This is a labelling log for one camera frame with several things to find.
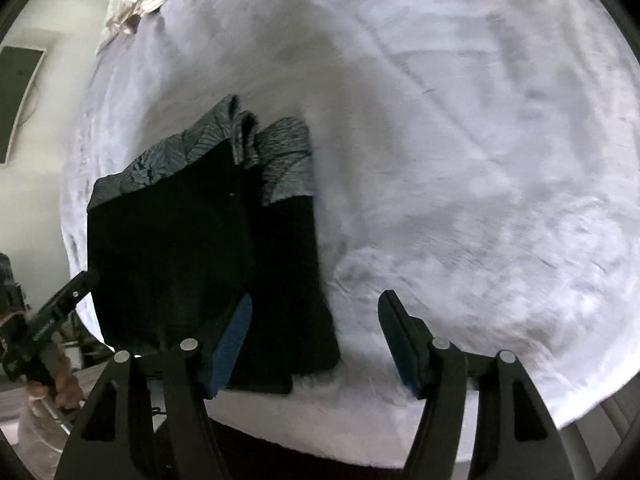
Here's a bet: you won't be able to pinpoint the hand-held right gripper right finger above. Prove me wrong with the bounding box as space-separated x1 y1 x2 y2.
377 290 576 480

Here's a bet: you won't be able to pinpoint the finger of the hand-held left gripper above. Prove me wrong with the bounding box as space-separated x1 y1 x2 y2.
30 270 101 333

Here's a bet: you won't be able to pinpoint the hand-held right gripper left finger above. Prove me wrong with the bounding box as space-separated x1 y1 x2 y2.
54 292 253 480

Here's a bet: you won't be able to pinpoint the dark pants with grey cuffs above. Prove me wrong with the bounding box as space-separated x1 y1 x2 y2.
86 94 342 396

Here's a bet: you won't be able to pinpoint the person's left hand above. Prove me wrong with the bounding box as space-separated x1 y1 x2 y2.
26 352 85 411

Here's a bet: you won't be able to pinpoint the lavender fluffy blanket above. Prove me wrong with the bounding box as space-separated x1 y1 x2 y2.
59 0 640 468

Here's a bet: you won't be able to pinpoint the dark framed wall picture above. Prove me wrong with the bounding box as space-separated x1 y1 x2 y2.
0 45 47 165

